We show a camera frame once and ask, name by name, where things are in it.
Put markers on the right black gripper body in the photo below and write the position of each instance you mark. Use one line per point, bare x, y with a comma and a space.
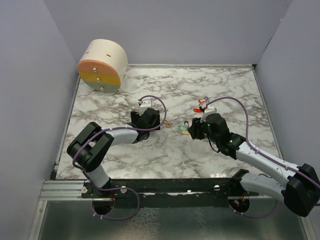
201, 131

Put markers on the green tag key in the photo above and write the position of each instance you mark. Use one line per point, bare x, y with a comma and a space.
182, 127

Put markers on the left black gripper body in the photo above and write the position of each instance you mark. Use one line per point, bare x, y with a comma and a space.
135, 116

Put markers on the yellow tag key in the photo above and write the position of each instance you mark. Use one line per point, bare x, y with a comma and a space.
185, 132

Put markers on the round beige drawer box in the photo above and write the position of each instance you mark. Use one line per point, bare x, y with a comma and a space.
103, 65

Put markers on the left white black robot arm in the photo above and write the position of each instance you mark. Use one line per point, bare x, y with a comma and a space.
91, 145

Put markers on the red tag key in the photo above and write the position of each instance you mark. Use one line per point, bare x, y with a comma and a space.
197, 110
202, 101

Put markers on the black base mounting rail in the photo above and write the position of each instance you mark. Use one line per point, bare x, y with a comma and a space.
167, 192

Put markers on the orange carabiner near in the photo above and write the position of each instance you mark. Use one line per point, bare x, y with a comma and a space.
167, 124

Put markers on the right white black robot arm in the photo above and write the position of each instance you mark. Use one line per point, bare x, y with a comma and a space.
298, 187

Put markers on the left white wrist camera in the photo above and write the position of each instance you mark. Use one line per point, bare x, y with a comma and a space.
144, 104

